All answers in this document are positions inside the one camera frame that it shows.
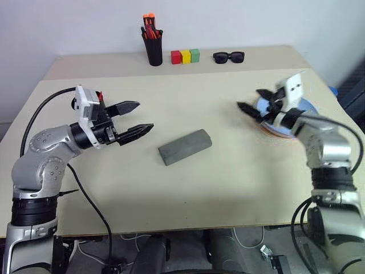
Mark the orange-capped black marker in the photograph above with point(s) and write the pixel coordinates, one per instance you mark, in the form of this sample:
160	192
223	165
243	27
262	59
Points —
152	18
146	18

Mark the yellow wooden block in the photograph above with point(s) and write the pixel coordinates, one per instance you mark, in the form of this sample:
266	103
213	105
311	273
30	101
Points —
185	57

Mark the dark ribbed object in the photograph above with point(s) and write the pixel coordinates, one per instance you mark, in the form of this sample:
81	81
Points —
353	88

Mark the green wooden block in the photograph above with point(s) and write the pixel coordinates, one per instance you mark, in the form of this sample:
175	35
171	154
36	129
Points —
194	55

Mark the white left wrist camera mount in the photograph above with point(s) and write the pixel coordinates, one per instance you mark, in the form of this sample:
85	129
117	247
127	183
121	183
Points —
85	105

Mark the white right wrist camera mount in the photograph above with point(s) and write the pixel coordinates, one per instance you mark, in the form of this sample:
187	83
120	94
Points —
293	88

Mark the small metal bracket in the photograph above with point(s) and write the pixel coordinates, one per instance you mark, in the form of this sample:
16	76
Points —
266	252

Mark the dark grey rounded shape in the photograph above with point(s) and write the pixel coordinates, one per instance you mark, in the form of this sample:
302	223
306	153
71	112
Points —
151	254
225	251

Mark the grey foam block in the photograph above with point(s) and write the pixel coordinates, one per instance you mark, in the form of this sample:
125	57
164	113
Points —
185	147

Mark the orange and red markers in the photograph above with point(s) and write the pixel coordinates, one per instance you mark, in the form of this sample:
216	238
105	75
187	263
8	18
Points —
151	34

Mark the black sunglasses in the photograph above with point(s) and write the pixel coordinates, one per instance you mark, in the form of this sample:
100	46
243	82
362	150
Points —
221	58

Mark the pink plate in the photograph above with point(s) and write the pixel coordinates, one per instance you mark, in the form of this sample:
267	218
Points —
280	136

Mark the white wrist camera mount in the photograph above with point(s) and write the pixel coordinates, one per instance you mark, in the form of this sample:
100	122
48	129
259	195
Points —
85	105
293	88

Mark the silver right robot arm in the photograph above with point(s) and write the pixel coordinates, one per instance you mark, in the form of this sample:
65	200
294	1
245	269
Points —
328	148

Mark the blue plate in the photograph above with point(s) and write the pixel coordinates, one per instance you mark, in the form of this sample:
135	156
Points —
309	107

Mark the red marker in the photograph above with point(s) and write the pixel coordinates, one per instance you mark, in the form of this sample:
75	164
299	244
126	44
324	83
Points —
100	97

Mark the black pen holder cup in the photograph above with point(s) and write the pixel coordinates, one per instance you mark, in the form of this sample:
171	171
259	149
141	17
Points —
154	52

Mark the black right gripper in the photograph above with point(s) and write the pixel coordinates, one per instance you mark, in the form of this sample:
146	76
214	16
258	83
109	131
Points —
276	109

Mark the red wooden block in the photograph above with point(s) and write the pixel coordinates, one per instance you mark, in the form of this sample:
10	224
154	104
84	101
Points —
176	57

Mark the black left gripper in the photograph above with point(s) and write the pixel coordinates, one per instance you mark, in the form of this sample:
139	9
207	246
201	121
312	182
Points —
102	128

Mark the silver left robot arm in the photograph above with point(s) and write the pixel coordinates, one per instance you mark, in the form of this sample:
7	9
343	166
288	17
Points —
42	160

